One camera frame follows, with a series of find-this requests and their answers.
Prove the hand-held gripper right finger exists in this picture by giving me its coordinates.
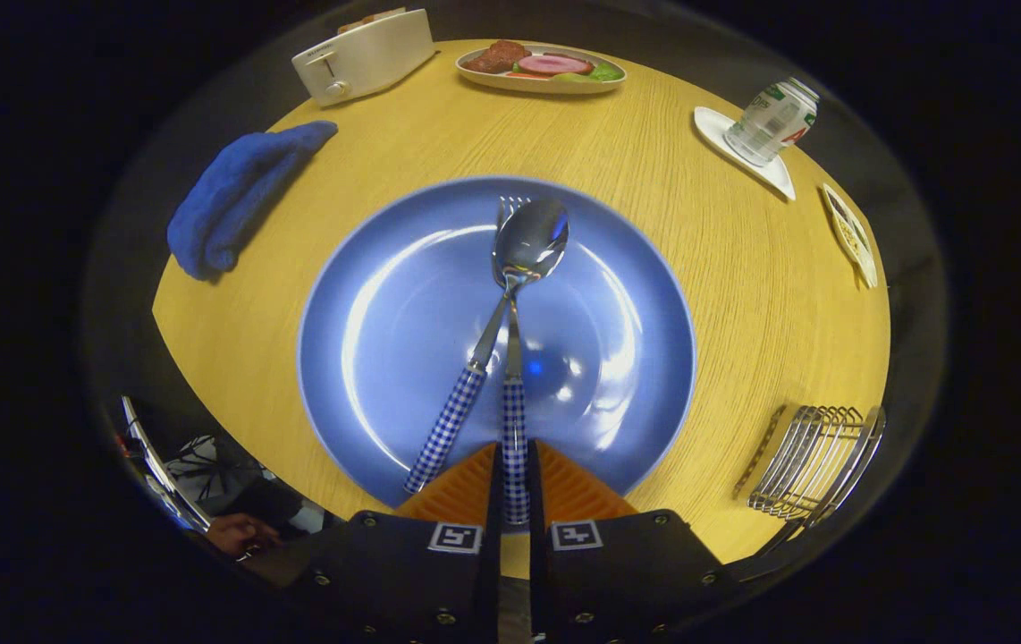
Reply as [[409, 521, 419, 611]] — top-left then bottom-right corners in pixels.
[[527, 440, 748, 644]]

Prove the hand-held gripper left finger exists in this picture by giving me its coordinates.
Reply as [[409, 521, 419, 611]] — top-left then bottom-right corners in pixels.
[[283, 441, 504, 644]]

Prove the fork with checkered handle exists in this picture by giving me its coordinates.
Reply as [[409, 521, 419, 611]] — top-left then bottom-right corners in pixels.
[[496, 196, 532, 527]]

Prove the spoon with checkered handle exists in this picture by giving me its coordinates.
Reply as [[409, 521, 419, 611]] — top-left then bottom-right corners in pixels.
[[403, 198, 570, 496]]

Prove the blue round plate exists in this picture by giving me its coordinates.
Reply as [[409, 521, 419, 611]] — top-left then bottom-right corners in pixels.
[[298, 175, 697, 509]]

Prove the black chair base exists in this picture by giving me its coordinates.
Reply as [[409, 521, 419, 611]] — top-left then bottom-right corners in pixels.
[[166, 436, 252, 502]]

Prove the white bar-shaped device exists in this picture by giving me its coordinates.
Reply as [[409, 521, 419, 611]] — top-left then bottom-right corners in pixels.
[[122, 396, 212, 533]]

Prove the white divided dish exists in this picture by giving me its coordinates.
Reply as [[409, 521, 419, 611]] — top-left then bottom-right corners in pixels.
[[821, 183, 879, 289]]

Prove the blue folded towel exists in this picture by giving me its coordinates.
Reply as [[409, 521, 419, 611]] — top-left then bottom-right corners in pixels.
[[167, 121, 339, 281]]

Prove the white square coaster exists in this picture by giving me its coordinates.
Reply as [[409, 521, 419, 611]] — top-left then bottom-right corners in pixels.
[[694, 106, 797, 201]]

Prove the white green-capped bottle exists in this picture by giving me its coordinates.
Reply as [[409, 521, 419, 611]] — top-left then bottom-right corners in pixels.
[[724, 77, 820, 167]]

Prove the beige food plate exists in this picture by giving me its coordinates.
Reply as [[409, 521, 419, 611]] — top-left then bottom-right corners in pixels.
[[456, 42, 628, 95]]

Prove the green lettuce leaf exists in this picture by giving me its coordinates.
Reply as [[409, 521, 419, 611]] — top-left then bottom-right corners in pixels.
[[555, 59, 624, 84]]

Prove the pink ham slice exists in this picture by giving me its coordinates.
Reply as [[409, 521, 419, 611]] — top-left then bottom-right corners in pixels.
[[516, 54, 595, 78]]

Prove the white toaster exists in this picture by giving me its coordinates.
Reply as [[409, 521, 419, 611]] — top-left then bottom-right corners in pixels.
[[291, 9, 436, 106]]

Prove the large brown meat piece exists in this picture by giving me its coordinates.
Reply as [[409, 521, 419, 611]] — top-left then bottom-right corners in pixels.
[[462, 40, 531, 74]]

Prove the metal wire basket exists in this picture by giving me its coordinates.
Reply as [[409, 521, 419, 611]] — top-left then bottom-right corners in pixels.
[[733, 404, 887, 555]]

